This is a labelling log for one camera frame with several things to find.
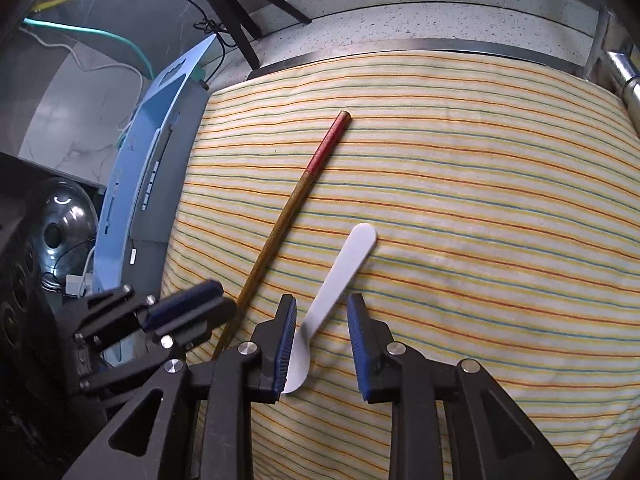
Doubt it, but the white plastic spork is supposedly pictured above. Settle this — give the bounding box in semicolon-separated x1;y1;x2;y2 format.
283;223;378;394

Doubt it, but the lone red-tipped wooden chopstick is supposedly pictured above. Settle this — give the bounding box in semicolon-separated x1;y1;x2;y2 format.
212;110;352;360

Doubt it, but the white power adapter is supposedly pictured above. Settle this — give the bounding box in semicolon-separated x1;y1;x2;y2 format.
64;274;91;297

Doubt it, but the glass pot lid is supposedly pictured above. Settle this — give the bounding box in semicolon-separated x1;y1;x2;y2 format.
32;178;98;292

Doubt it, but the blue plastic drainer basket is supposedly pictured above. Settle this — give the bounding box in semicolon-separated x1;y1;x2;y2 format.
92;37;215;296

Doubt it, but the striped yellow cloth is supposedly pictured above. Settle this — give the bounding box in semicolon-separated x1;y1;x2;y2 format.
162;51;639;479

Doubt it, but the chrome faucet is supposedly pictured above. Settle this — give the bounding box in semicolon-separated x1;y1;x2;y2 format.
584;4;640;139

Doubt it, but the white cable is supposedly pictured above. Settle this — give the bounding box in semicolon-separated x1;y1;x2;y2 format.
19;27;147;131

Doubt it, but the black cable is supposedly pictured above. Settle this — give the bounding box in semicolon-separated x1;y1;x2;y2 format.
150;0;237;86

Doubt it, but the teal hose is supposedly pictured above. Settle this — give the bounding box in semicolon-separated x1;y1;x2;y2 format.
22;16;155;82

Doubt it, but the yellow hose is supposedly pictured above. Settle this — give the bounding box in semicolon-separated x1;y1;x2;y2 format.
30;0;84;13

